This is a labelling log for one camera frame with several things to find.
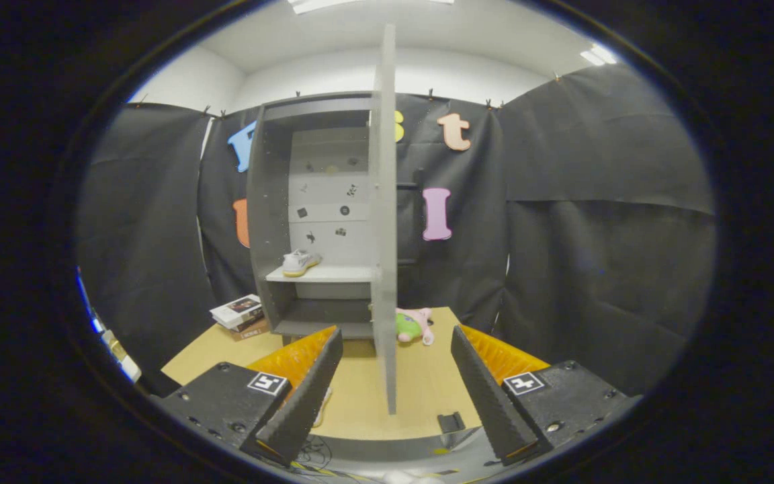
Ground small ceiling light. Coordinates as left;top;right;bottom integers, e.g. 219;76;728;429
579;43;619;67

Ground beige shoe cabinet door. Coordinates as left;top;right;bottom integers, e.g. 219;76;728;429
368;24;400;415

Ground grey metal rail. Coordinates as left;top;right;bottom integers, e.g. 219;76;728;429
293;425;488;479

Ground pink and green plush toy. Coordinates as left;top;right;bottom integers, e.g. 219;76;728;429
396;307;435;347

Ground grey shoe cabinet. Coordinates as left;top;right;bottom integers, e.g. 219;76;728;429
247;91;388;340

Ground small black bracket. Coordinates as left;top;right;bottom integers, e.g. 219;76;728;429
437;411;468;436

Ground black door handle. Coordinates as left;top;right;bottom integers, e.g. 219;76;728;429
397;168;425;266

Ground black cables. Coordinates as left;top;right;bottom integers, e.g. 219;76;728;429
291;436;338;472

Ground white side table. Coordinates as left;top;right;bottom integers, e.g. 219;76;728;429
100;329;142;384

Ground white cover book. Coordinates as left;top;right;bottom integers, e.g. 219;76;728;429
209;294;265;331

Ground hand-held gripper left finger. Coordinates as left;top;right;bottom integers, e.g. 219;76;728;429
154;325;345;468

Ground brown book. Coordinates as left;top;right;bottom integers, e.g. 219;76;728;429
228;319;271;341

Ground black backdrop cloth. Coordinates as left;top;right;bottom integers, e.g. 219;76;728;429
77;64;717;397

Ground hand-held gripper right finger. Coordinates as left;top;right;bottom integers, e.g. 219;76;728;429
449;325;645;469

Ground row of black cloth clips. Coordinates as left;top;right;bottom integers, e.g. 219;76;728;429
133;71;562;118

